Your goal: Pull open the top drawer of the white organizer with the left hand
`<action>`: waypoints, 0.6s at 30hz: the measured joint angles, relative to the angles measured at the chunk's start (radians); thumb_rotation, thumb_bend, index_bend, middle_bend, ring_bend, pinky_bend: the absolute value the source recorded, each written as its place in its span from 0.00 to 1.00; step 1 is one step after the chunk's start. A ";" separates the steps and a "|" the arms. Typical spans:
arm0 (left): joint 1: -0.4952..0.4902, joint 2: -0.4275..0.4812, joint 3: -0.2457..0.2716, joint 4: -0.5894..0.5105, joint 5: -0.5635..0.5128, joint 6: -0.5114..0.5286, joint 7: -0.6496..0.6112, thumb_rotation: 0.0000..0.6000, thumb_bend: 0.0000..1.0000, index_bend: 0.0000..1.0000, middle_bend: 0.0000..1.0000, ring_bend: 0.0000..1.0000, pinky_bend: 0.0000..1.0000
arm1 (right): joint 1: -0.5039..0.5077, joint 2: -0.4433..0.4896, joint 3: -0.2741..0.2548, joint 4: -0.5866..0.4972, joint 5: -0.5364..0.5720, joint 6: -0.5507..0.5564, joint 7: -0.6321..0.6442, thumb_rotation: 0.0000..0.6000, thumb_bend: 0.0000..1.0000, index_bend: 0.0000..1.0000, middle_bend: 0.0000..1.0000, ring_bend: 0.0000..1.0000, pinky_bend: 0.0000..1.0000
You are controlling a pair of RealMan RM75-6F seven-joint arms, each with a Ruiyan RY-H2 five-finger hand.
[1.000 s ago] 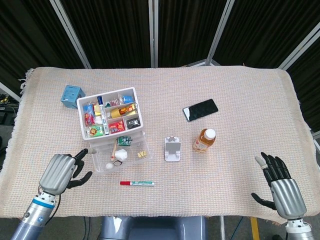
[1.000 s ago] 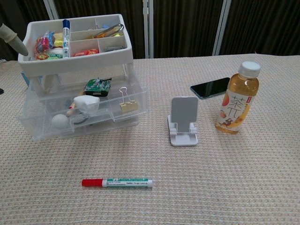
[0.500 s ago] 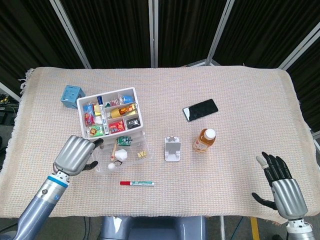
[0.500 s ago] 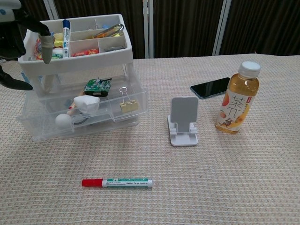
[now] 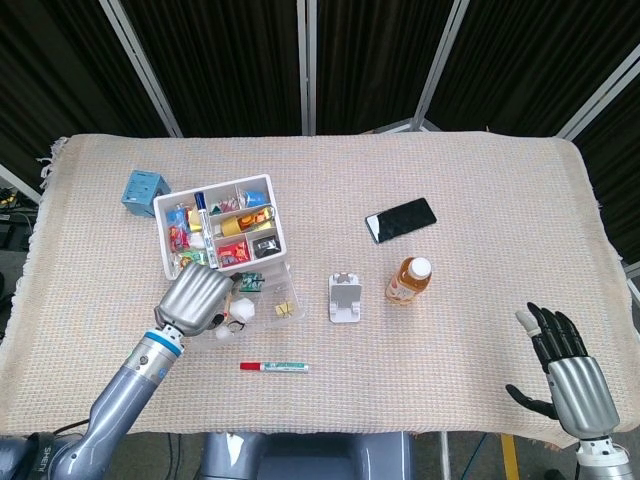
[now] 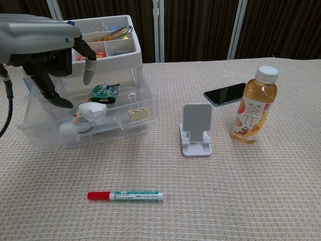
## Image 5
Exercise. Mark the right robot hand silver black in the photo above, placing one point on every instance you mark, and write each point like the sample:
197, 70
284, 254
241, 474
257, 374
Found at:
580, 395

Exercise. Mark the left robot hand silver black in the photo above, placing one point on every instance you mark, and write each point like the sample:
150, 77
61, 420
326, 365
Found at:
195, 300

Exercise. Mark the white drawer organizer box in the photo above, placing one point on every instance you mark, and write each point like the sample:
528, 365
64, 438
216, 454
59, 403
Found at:
162, 240

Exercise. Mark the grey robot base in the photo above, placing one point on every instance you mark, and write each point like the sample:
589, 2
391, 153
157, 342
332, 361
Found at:
310, 457

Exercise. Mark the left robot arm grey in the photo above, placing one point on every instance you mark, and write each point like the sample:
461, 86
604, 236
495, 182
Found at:
125, 395

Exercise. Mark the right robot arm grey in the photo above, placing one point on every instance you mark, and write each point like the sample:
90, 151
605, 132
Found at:
602, 460

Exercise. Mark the blue cube box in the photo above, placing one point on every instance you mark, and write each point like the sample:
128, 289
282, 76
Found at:
140, 192

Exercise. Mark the green lion snack packet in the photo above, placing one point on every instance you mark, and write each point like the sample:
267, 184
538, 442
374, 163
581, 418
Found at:
195, 257

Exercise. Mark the white crumpled ball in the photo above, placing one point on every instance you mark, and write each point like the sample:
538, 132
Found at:
245, 309

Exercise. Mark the green black small item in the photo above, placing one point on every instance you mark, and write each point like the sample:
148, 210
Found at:
251, 282

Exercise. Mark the red snack packet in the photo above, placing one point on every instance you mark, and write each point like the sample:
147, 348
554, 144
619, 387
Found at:
232, 253

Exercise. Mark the red candy packet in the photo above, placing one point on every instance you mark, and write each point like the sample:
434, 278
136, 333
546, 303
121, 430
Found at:
179, 238

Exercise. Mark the blue-capped whiteboard marker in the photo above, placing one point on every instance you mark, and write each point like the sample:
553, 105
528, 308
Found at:
207, 235

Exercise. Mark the gold foil wrapper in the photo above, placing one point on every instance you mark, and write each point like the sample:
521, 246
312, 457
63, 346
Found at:
194, 220

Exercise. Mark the yellow tape roll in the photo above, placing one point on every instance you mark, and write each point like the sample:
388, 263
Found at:
231, 226

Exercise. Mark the blue candy packet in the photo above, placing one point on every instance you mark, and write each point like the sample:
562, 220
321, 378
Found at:
176, 216

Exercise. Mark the yellow binder clip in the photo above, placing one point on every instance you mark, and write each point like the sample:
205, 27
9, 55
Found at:
284, 309

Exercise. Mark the orange lion snack packet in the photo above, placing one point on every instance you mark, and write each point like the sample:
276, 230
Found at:
252, 220

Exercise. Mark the red white candy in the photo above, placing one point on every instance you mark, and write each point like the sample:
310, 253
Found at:
228, 204

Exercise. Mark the red-capped whiteboard marker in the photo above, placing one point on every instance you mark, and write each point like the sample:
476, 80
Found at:
280, 367

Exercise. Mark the blue white small packet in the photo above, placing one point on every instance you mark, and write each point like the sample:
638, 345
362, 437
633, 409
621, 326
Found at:
256, 198

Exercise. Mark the beige woven tablecloth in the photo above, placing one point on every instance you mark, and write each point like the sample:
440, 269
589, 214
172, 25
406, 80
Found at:
450, 360

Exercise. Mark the white phone stand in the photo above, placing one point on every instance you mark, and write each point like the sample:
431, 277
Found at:
345, 305

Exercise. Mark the orange tea bottle white cap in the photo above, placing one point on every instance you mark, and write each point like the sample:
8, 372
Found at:
407, 287

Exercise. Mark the black smartphone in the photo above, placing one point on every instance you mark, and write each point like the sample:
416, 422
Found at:
400, 220

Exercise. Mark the black folding screen white frame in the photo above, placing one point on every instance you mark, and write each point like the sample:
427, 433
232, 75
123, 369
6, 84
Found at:
225, 60

